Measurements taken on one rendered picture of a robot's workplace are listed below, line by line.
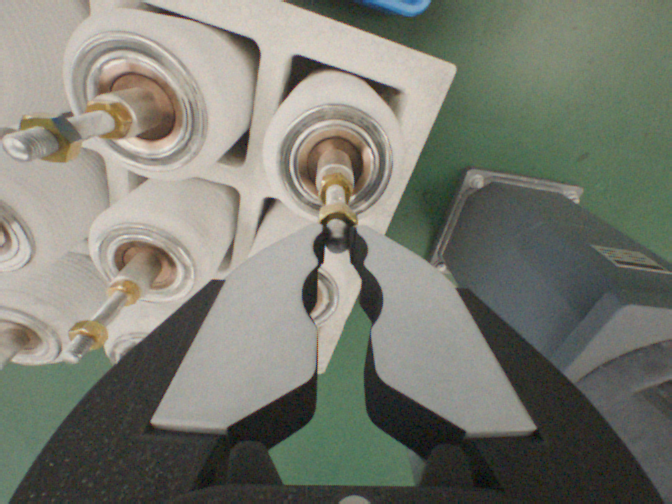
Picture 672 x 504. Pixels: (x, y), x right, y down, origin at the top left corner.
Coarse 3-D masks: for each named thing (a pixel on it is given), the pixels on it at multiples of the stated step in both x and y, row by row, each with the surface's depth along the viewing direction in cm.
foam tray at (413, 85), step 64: (128, 0) 22; (192, 0) 21; (256, 0) 21; (320, 64) 33; (384, 64) 24; (448, 64) 24; (0, 128) 28; (256, 128) 26; (128, 192) 29; (256, 192) 29
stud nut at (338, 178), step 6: (330, 174) 17; (336, 174) 17; (342, 174) 17; (324, 180) 16; (330, 180) 16; (336, 180) 16; (342, 180) 16; (348, 180) 17; (324, 186) 17; (342, 186) 17; (348, 186) 17; (324, 192) 17; (348, 192) 17; (324, 198) 17; (348, 198) 17
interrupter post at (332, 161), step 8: (328, 152) 20; (336, 152) 19; (344, 152) 20; (320, 160) 19; (328, 160) 18; (336, 160) 18; (344, 160) 18; (320, 168) 18; (328, 168) 18; (336, 168) 18; (344, 168) 18; (320, 176) 18; (352, 176) 18
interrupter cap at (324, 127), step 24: (312, 120) 19; (336, 120) 19; (360, 120) 19; (288, 144) 19; (312, 144) 20; (336, 144) 20; (360, 144) 20; (384, 144) 19; (288, 168) 20; (312, 168) 21; (360, 168) 21; (384, 168) 20; (288, 192) 21; (312, 192) 21; (360, 192) 21
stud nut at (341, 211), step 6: (330, 204) 14; (336, 204) 14; (342, 204) 13; (324, 210) 13; (330, 210) 13; (336, 210) 13; (342, 210) 13; (348, 210) 14; (318, 216) 14; (324, 216) 13; (330, 216) 13; (336, 216) 13; (342, 216) 13; (348, 216) 13; (354, 216) 14; (318, 222) 13; (324, 222) 13; (348, 222) 13; (354, 222) 13; (348, 228) 14
